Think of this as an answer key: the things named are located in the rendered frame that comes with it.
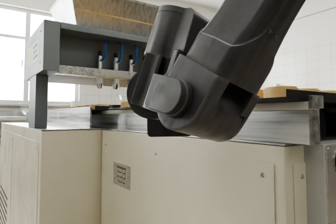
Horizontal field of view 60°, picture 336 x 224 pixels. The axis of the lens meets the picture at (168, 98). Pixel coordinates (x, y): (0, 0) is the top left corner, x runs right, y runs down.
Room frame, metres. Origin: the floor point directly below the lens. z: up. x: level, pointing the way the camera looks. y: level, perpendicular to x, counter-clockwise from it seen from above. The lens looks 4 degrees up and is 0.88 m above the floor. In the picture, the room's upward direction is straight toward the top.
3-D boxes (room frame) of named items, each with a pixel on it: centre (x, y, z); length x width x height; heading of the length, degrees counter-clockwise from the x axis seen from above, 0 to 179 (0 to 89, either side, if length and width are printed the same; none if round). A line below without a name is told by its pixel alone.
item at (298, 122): (1.23, 0.36, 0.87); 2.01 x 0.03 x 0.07; 34
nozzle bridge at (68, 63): (1.22, 0.18, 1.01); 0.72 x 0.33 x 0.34; 124
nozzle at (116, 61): (1.06, 0.18, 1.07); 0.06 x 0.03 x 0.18; 34
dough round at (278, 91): (0.44, -0.17, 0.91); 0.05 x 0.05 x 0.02
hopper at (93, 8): (1.22, 0.18, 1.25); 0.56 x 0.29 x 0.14; 124
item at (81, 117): (1.49, 0.62, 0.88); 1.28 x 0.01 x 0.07; 34
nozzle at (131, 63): (1.10, 0.13, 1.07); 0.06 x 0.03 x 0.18; 34
